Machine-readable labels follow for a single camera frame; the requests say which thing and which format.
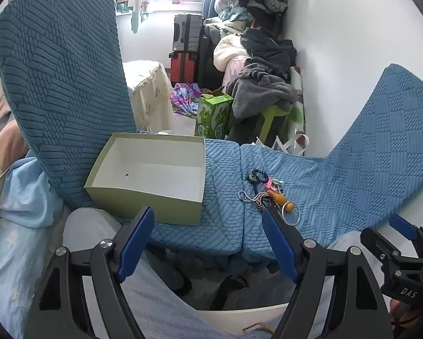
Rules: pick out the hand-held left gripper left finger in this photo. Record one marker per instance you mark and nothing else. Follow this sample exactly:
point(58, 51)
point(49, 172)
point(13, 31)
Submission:
point(135, 240)

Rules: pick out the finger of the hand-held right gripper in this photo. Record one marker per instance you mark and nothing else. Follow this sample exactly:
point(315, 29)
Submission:
point(402, 224)
point(377, 242)

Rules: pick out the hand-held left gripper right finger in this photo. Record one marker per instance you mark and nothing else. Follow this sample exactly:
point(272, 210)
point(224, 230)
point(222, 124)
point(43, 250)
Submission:
point(278, 243)

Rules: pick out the green cardboard box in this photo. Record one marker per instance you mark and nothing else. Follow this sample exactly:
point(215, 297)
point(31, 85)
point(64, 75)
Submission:
point(144, 204)

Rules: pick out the orange wooden pendant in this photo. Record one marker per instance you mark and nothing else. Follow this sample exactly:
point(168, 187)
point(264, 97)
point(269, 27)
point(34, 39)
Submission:
point(276, 197)

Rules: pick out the person's left leg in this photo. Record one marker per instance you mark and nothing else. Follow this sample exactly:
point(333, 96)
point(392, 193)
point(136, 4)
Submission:
point(155, 300)

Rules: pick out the black chair base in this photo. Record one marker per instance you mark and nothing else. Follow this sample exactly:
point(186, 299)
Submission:
point(204, 265)

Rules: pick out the blue covered chair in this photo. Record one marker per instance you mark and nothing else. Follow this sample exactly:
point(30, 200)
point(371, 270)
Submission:
point(374, 148)

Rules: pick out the white seat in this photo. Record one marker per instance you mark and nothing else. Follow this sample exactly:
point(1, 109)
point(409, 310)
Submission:
point(239, 316)

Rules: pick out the light blue bedsheet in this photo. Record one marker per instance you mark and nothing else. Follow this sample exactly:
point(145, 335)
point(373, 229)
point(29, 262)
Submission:
point(14, 236)

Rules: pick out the green plastic stool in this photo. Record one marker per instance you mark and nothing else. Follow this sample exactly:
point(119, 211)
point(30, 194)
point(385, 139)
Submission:
point(271, 118)

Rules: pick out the floral printed board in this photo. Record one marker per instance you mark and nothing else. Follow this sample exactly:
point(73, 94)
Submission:
point(299, 106)

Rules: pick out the green printed carton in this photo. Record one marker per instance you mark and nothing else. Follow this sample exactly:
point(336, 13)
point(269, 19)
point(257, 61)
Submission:
point(211, 116)

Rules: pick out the cream lace covered table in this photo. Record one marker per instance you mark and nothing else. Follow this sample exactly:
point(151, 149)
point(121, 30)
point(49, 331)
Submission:
point(148, 91)

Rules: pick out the colourful crumpled wrapping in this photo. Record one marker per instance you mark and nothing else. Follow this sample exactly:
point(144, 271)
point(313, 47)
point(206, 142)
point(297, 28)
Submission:
point(186, 99)

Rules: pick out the grey garment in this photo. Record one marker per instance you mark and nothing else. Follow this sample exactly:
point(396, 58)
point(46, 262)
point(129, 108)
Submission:
point(261, 88)

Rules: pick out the pink pillow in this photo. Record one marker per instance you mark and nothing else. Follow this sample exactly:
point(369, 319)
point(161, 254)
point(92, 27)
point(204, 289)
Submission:
point(3, 148)

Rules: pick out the blue quilted sofa cushions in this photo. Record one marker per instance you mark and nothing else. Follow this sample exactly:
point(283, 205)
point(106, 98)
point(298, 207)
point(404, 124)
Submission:
point(63, 77)

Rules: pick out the red suitcase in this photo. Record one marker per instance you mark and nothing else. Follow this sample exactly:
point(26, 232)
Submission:
point(183, 67)

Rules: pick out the dark navy garment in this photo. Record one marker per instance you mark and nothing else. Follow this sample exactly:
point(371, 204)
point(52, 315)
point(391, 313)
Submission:
point(268, 47)

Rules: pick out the black suitcase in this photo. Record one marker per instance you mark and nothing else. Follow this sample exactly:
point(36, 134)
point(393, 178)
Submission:
point(208, 56)

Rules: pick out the cream quilt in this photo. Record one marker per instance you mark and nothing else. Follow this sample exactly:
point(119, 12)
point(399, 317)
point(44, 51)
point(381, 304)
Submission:
point(229, 49)

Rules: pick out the grey suitcase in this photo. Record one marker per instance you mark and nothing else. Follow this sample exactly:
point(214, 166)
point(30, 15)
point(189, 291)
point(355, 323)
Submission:
point(186, 31)

